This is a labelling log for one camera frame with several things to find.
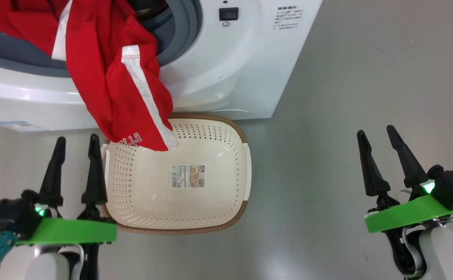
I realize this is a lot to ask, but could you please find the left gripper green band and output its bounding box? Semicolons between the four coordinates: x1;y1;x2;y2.
16;133;118;280

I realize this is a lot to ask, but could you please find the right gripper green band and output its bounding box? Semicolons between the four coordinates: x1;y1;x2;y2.
357;124;453;279

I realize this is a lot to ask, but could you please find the red garment with white stripes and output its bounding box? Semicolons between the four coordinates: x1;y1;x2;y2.
0;0;179;152

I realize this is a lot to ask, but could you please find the basket product label sticker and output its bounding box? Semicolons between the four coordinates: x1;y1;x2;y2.
171;164;206;189

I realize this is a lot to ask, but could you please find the cream laundry basket brown rim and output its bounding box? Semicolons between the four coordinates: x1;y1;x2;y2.
100;113;252;235

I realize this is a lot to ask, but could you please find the grey rubber door gasket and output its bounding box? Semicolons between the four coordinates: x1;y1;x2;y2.
0;0;203;78

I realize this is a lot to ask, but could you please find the white front-load washing machine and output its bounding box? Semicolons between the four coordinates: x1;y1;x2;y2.
0;0;323;133

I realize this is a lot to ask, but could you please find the black door latch socket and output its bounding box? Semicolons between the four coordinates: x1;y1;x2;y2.
219;7;239;21

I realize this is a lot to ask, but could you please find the blue energy label sticker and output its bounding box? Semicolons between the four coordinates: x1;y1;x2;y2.
0;121;49;133

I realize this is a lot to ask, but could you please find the round white filter cover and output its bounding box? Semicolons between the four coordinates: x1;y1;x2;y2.
205;109;251;118

